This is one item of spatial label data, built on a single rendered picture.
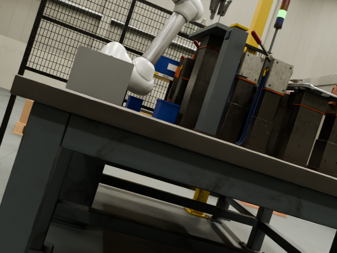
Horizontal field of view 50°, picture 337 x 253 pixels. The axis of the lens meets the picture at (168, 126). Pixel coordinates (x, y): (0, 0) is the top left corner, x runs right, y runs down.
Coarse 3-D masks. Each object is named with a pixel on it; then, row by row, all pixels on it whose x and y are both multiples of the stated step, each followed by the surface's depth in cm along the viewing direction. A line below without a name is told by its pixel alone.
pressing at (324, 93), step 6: (288, 84) 146; (294, 84) 142; (300, 84) 139; (306, 84) 136; (294, 90) 155; (312, 90) 144; (318, 90) 136; (324, 96) 148; (330, 96) 144; (336, 96) 138
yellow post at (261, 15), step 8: (264, 0) 316; (272, 0) 318; (256, 8) 323; (264, 8) 317; (256, 16) 318; (264, 16) 318; (256, 24) 316; (264, 24) 319; (248, 32) 324; (248, 40) 319; (248, 48) 317; (200, 192) 319; (208, 192) 321; (200, 200) 319; (184, 208) 328; (200, 216) 317
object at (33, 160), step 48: (48, 144) 77; (96, 144) 79; (144, 144) 81; (48, 192) 153; (144, 192) 248; (240, 192) 85; (288, 192) 87; (0, 240) 77; (192, 240) 167; (288, 240) 228; (336, 240) 184
